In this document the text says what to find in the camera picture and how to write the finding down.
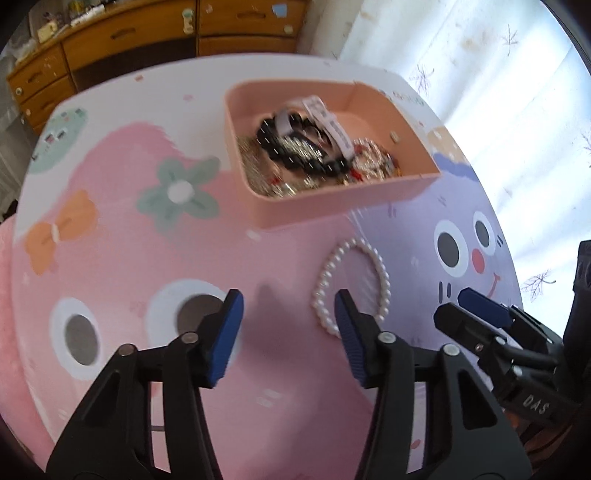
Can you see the white floral curtain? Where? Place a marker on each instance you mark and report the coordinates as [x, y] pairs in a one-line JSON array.
[[513, 91]]

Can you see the pink rectangular tray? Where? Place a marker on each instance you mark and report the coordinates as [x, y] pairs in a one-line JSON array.
[[302, 176]]

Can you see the wooden desk with drawers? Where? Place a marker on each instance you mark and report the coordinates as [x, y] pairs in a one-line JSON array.
[[130, 35]]

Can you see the pink band watch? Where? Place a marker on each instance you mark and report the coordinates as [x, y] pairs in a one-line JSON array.
[[320, 115]]

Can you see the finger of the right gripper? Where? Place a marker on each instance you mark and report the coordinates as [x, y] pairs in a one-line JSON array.
[[465, 329], [486, 309]]

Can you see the pink bed blanket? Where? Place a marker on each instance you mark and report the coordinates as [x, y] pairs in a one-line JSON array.
[[17, 407]]

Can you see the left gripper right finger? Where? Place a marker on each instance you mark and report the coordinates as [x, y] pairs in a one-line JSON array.
[[434, 417]]

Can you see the cartoon printed table mat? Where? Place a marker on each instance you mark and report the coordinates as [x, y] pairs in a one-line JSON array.
[[130, 229]]

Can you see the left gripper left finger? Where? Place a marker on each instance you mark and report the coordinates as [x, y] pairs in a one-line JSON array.
[[142, 417]]

